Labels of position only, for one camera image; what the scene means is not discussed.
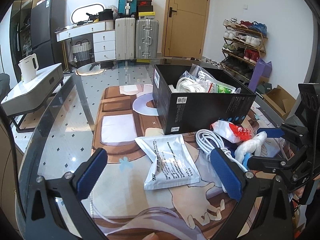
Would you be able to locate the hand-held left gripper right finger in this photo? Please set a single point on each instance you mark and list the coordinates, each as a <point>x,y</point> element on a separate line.
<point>226,175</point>

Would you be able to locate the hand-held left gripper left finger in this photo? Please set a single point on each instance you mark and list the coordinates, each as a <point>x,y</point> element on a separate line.
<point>92,172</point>

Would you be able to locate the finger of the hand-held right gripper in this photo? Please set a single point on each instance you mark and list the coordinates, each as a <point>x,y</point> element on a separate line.
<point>270,162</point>
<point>270,132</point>

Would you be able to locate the red and white packet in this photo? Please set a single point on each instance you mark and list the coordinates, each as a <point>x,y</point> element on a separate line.
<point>232,132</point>

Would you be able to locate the white printed packet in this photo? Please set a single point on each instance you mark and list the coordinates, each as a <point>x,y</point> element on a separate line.
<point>172,162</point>

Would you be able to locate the black cardboard box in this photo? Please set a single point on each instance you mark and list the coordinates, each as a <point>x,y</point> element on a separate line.
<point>195,112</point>

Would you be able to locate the zip bag of white laces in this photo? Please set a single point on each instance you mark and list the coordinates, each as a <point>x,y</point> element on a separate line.
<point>186,85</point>

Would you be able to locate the open cardboard box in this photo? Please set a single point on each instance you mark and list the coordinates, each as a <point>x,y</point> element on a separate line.
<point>280,100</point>

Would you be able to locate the dark green box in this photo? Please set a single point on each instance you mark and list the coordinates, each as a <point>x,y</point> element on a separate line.
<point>262,88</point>

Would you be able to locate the purple bag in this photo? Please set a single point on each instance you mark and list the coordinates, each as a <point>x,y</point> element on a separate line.
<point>260,75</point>

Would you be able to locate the printed desk mat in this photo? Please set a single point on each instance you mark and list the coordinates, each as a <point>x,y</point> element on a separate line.
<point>175,205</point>

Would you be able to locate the bamboo shoe rack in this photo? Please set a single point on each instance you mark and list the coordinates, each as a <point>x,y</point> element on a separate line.
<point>263,42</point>

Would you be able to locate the beige cabinet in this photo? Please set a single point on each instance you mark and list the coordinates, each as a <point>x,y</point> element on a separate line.
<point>5,155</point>

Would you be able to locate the white sneakers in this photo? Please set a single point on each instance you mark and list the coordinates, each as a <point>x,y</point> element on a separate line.
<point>210,61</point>

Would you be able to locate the white low side table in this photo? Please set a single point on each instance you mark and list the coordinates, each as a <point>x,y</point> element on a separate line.
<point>32,92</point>

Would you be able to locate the round floor rug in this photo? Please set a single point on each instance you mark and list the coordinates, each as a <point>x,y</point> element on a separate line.
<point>90,69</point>

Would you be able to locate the woven basket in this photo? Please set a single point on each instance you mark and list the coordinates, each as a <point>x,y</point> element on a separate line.
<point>81,52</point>

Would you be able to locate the white electric kettle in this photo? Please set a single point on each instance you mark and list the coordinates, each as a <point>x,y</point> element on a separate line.
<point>27,70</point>

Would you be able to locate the dark cloth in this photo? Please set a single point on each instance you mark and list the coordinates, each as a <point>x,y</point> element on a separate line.
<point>3,85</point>

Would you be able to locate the white vanity desk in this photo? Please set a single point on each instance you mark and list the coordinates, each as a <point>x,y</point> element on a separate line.
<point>105,47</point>

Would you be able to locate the wooden door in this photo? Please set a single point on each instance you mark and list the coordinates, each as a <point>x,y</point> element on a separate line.
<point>185,30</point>

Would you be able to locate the white suitcase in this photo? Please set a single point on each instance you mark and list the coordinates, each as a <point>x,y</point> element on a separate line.
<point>125,40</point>

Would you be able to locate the silver suitcase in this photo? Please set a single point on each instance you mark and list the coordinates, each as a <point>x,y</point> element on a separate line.
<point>146,40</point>

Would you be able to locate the white ribbed bin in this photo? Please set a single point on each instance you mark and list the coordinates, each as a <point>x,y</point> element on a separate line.
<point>110,25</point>

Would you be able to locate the black refrigerator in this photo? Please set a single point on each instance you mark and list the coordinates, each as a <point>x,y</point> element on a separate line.
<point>42,25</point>

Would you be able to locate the black cylindrical box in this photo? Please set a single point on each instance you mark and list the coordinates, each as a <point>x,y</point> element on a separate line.
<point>105,15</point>

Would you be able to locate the dark glass cabinet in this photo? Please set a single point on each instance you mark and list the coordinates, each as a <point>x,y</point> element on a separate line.
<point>21,30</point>

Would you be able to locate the oval mirror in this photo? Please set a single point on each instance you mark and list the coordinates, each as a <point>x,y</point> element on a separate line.
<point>82,12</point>

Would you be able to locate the black and yellow shoe box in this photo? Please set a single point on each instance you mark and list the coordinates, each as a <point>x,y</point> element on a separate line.
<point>146,15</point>

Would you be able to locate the black shoe box red logo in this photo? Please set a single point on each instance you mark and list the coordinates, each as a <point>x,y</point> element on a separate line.
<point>145,5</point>

